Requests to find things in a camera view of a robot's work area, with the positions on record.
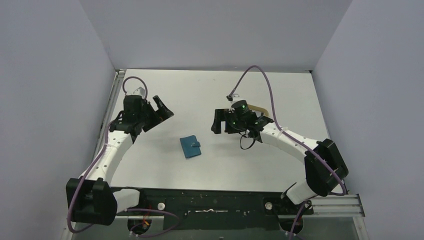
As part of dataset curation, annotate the blue leather card holder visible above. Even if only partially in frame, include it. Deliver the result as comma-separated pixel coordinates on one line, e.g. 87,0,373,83
179,135,202,159

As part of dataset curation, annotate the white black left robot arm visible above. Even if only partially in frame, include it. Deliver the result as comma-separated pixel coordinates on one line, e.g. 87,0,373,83
65,95,174,226

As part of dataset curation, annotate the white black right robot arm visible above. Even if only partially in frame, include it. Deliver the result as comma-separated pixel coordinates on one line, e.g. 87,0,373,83
211,99,349,205

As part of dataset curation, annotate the beige oval plastic tray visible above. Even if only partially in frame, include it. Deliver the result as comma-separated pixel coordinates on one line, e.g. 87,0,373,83
247,104,269,117

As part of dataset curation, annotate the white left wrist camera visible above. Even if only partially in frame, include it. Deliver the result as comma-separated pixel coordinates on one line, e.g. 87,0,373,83
132,87,146,98

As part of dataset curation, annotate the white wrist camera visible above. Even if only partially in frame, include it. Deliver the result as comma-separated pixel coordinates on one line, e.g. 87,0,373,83
132,87,146,98
226,93,240,103

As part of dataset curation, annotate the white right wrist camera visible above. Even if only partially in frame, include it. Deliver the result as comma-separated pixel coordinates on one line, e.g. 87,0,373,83
226,93,240,103

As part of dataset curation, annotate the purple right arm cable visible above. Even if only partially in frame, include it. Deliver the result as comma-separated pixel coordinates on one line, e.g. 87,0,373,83
226,65,348,240

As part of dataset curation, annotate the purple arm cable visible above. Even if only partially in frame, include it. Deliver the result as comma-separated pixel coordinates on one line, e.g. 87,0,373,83
66,76,181,239
226,65,348,240

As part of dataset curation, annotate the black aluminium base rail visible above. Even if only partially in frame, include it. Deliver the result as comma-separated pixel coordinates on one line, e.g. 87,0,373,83
67,188,365,233

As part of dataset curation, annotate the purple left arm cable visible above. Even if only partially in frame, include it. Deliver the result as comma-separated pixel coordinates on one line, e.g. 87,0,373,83
66,76,181,239

